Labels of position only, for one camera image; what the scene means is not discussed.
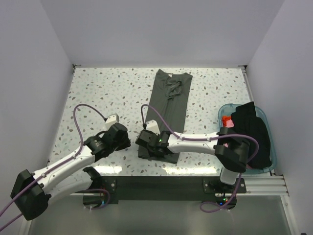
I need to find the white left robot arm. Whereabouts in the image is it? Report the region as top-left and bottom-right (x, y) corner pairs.
(10, 122), (131, 221)

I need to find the grey green t shirt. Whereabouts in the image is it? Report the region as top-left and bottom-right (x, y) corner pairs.
(138, 69), (193, 164)

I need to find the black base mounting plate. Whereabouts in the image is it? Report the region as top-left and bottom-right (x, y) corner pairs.
(73, 175), (246, 205)

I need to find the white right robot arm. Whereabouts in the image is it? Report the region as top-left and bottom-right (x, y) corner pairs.
(135, 127), (259, 192)

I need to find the teal plastic laundry basket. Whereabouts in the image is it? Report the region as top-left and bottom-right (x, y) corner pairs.
(218, 103), (277, 174)

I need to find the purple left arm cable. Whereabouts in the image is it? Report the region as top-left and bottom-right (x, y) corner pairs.
(0, 104), (111, 222)

